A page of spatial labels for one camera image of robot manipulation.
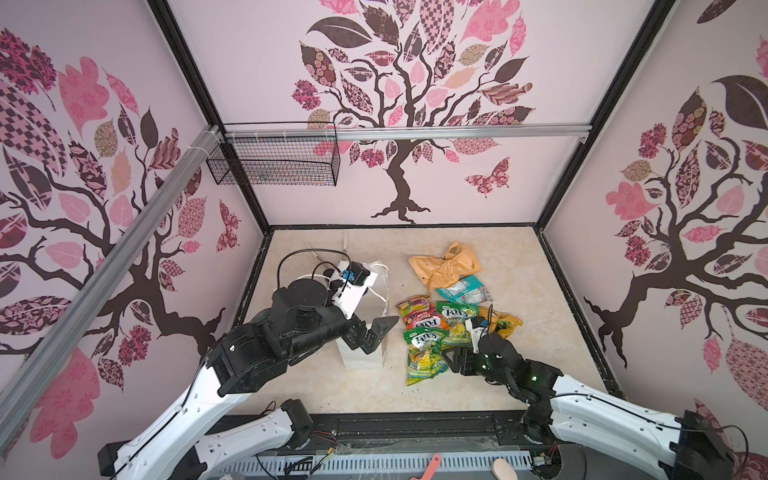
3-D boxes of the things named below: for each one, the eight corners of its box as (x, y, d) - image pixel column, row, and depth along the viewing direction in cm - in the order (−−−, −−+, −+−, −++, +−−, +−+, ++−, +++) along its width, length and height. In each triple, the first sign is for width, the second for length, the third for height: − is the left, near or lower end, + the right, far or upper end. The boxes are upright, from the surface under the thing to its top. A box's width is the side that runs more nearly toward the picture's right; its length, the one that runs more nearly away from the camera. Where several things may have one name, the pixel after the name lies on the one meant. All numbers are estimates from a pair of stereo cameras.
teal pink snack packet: (452, 315, 96) (454, 310, 93) (438, 290, 102) (439, 285, 99) (490, 302, 99) (492, 296, 96) (474, 278, 105) (476, 272, 103)
